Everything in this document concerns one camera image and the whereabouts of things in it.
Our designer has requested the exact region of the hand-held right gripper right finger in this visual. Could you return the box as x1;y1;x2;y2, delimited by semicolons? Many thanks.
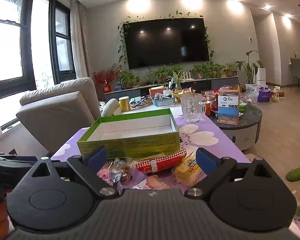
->
185;148;277;200

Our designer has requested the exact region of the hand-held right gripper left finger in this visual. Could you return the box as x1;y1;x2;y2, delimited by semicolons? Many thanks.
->
27;147;117;200

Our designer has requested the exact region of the yellow snack packet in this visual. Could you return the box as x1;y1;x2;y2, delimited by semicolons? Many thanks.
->
174;152;204;187

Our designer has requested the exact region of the clear packet of nuts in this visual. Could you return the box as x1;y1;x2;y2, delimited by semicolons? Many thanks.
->
109;157;138;189

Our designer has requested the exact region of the green cardboard box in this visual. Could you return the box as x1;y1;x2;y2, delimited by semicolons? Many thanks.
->
77;108;180;159

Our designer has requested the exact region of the red checkered snack packet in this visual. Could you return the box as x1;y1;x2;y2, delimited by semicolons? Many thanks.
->
136;148;187;174

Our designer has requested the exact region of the pale pink snack packet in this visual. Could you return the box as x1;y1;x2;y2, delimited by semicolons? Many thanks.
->
132;174;172;191

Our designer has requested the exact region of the person's left hand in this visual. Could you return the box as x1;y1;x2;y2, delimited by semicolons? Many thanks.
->
0;201;10;232

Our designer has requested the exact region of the purple floral tablecloth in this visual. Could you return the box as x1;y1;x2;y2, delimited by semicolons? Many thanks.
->
51;115;300;240

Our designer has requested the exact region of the cream armrest cushion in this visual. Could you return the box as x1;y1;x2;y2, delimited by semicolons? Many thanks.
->
101;98;119;117

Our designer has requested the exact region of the glass mug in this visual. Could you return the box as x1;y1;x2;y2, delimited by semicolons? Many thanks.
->
181;93;206;124

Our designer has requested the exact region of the white and blue carton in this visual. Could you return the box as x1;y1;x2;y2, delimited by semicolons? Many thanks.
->
217;92;240;126

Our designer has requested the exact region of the yellow canister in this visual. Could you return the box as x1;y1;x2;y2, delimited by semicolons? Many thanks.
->
119;96;132;112

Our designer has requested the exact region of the dark marble round table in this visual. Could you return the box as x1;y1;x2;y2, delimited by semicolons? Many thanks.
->
210;102;263;152

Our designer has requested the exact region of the beige armchair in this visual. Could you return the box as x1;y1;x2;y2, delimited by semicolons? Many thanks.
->
16;77;102;153

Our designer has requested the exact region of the yellow wicker basket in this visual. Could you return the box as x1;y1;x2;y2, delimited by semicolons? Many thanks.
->
174;90;190;103

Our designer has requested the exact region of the red flower arrangement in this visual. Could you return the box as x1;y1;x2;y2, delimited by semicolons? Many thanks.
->
92;65;120;93

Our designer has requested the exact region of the orange box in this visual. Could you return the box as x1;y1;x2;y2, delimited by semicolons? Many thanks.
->
149;87;167;97

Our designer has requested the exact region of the green potted plant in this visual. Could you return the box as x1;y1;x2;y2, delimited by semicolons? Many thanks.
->
154;66;169;83
191;64;205;79
169;66;183;79
119;70;140;89
210;62;225;78
225;64;238;77

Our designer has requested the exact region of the spider plant in vase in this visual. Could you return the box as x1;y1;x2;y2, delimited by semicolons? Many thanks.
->
168;70;188;92

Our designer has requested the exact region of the purple bag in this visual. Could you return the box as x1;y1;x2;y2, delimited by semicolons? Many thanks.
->
257;87;271;102

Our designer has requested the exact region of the green slipper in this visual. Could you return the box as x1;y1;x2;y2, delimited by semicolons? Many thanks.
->
286;167;300;182

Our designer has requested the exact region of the white air purifier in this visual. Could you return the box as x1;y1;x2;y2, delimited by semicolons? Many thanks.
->
256;67;267;87

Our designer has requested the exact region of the tall leafy potted plant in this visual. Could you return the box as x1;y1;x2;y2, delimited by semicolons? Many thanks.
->
235;50;264;90

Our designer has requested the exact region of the cream curtain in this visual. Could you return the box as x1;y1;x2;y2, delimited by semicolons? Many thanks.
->
70;0;94;78

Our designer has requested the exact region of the narrow black framed window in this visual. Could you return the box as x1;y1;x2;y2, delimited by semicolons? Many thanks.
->
50;0;77;83

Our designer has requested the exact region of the large black framed window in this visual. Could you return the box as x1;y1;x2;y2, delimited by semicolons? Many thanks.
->
0;0;37;100

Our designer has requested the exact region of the grey dining chair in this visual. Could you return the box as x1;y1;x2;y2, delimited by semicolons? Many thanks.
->
290;57;300;87

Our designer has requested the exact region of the wall television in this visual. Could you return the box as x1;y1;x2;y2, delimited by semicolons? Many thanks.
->
123;17;210;70

